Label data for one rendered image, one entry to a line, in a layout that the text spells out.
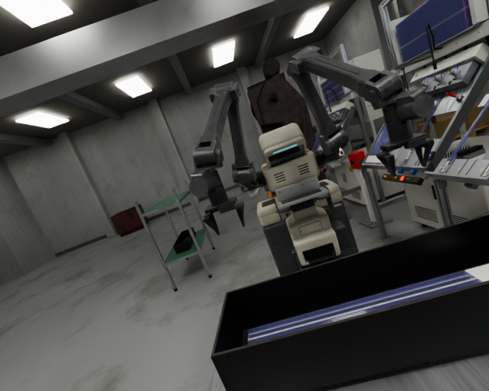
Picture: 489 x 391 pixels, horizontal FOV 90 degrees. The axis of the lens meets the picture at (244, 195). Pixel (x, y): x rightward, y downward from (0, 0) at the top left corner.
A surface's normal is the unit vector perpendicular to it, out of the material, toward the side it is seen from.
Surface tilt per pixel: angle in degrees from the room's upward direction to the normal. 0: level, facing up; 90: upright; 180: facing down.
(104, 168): 90
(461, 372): 0
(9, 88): 90
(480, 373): 0
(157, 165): 90
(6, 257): 90
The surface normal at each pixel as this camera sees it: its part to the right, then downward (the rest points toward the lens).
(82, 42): 0.09, 0.15
